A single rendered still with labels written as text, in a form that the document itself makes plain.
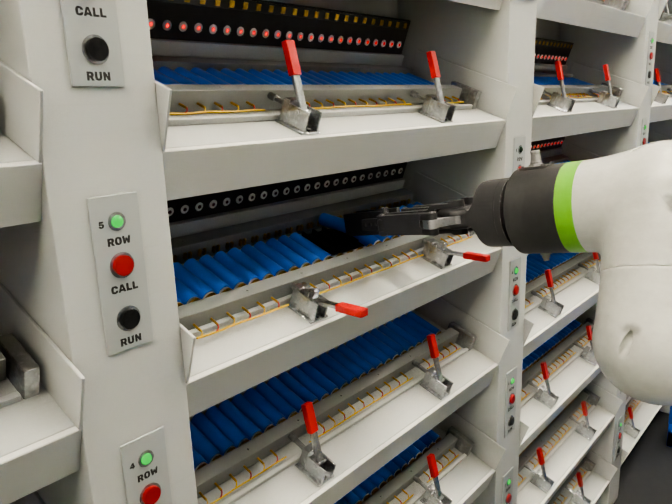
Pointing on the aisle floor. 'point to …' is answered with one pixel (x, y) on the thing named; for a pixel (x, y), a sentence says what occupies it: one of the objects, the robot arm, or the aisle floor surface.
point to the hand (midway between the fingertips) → (372, 222)
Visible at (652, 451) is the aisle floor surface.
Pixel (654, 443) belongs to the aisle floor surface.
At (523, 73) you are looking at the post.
